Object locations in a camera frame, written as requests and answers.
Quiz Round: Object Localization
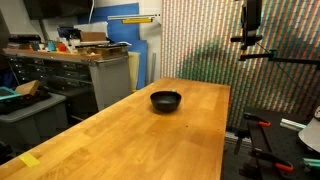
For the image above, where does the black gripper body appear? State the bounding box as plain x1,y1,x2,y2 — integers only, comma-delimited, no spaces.
241,0,263,37

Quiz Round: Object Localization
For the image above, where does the black bowl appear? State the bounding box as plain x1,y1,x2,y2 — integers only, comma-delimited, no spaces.
149,90,183,113

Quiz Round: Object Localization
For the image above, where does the wooden block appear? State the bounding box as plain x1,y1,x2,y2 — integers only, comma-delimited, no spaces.
14,79,42,97

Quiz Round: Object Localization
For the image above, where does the yellow spirit level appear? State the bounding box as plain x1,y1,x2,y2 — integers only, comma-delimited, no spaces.
121,17,154,25

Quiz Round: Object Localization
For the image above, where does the aluminium extrusion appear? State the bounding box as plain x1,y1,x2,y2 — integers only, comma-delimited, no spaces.
279,117,307,132

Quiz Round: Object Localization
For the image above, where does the small blue board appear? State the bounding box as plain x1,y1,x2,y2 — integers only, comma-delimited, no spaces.
128,39,149,90

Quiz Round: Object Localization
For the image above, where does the black flat bar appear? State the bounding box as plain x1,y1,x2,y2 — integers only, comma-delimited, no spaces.
247,121,274,158

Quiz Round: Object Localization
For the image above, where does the large blue board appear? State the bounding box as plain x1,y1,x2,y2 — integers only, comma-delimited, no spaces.
78,2,141,44

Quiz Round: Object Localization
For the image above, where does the beige foam board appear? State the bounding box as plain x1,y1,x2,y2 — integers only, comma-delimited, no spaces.
128,51,141,93

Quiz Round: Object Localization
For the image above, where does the white rounded object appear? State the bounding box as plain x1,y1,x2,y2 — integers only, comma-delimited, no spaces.
297,106,320,154

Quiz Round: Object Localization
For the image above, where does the black breadboard table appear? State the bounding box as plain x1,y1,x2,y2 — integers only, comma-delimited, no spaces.
222,106,320,180

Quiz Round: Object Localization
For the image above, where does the grey perforated panel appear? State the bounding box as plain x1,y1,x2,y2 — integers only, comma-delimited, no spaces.
88,56,132,112

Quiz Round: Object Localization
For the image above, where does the teal bar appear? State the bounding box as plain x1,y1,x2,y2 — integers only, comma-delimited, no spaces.
302,157,320,170

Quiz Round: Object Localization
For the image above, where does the cardboard box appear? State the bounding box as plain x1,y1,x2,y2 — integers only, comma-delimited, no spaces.
79,30,107,43

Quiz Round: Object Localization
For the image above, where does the white paper sheet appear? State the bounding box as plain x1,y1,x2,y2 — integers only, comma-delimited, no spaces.
73,21,110,34

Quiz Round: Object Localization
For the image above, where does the orange container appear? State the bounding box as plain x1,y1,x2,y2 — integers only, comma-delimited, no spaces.
55,42,68,53

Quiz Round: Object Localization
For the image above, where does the teal cup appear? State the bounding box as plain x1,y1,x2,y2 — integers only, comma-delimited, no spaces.
46,40,57,52

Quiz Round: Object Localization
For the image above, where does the wooden workbench top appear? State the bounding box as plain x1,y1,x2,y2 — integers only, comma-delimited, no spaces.
2,47,130,64

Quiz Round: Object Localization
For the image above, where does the black drawer cabinet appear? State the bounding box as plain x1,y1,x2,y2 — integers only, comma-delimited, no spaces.
5,54,98,96

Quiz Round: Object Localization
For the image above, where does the black box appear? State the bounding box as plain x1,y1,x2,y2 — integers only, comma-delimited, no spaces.
7,33,42,44

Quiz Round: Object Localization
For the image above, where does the grey plastic bin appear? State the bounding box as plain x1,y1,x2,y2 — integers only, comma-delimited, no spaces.
0,92,68,149

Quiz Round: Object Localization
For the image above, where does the teal tray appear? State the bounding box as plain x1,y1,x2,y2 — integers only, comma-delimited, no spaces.
0,86,22,102

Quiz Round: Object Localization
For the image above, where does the yellow tape piece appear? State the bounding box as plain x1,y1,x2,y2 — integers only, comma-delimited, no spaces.
18,152,41,168

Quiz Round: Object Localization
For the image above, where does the black stereo camera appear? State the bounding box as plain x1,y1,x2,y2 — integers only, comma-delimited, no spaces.
230,34,264,44

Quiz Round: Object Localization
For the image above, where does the black clamp orange handle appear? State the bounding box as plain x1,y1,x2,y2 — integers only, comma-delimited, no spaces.
242,112,272,129
249,147,295,173

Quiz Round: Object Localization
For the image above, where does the metal wall rail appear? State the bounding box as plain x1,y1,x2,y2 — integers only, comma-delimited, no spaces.
107,13,162,21

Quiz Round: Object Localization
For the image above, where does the white cable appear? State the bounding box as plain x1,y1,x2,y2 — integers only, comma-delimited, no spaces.
88,0,96,24

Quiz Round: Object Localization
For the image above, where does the black wall screen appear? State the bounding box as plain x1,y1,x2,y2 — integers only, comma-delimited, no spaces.
22,0,95,20

